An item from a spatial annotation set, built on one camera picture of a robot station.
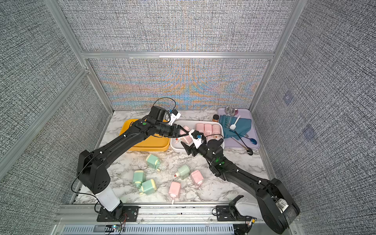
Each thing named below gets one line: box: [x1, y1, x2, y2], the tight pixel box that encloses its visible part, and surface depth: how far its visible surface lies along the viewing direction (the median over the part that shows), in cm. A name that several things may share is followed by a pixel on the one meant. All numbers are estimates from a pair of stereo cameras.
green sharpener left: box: [132, 169, 146, 189], surface depth 80 cm
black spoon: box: [234, 130, 254, 156], surface depth 99 cm
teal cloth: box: [219, 115, 252, 141], surface depth 112 cm
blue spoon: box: [243, 136, 258, 145], surface depth 102 cm
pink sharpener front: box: [168, 181, 182, 205], surface depth 77 cm
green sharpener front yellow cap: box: [139, 178, 158, 196], surface depth 78 cm
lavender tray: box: [217, 108, 260, 149], surface depth 105 cm
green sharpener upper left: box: [145, 153, 161, 172], surface depth 87 cm
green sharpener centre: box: [173, 164, 190, 180], surface depth 83 cm
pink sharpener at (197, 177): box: [190, 169, 204, 186], surface depth 81 cm
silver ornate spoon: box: [227, 108, 236, 129], surface depth 119 cm
